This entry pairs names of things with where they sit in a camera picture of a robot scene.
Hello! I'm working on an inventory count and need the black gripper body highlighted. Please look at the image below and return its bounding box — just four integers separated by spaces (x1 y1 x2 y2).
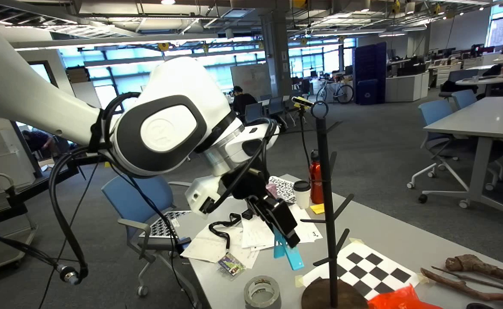
222 161 277 213

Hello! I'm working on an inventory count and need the gray tape roll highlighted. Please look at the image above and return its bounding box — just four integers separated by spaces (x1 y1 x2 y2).
244 274 284 309

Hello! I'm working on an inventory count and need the black peg stand wooden base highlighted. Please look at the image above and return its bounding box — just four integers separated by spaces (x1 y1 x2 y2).
301 101 371 309

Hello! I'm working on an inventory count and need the printed marker tag sheet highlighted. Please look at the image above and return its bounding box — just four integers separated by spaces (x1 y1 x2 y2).
267 175 299 206

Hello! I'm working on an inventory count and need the white cup black lid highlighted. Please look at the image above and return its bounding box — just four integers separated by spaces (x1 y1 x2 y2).
293 178 313 211

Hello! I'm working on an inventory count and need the red water bottle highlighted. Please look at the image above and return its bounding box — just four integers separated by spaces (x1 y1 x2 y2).
310 149 327 206

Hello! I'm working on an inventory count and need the small colourful card box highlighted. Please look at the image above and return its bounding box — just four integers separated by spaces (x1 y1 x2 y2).
217 250 248 278

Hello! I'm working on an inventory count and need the white paper stack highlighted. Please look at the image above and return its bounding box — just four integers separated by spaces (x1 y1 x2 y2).
181 202 325 271

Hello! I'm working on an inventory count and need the person in black clothes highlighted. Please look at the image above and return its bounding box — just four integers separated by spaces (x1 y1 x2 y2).
231 84 260 116

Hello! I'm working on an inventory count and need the white keyboard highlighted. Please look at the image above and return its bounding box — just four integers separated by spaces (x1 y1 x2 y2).
138 207 190 242

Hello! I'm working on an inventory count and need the black white checkerboard sheet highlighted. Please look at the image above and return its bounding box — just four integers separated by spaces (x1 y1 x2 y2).
301 238 421 302

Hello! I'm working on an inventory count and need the blue office chair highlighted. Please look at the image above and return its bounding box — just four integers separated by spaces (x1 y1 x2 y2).
408 98 471 206
450 87 480 111
102 175 193 298

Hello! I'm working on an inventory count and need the bicycle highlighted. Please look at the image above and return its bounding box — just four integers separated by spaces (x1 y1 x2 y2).
318 73 356 106

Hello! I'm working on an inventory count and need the orange plastic bag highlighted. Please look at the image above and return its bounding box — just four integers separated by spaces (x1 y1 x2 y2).
368 285 444 309

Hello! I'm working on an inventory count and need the blue cabinet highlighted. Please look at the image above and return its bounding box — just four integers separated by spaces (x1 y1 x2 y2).
353 41 389 106

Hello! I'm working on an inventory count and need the white cabinet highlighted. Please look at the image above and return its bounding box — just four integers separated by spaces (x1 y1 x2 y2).
385 72 432 104

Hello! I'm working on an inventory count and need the gray office table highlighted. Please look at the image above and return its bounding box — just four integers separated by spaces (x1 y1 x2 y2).
423 94 503 221

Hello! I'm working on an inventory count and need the black camera on gooseneck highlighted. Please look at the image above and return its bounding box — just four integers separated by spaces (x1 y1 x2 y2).
293 94 320 173

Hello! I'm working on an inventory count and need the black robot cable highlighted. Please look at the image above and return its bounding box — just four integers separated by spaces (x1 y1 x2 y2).
37 91 198 309

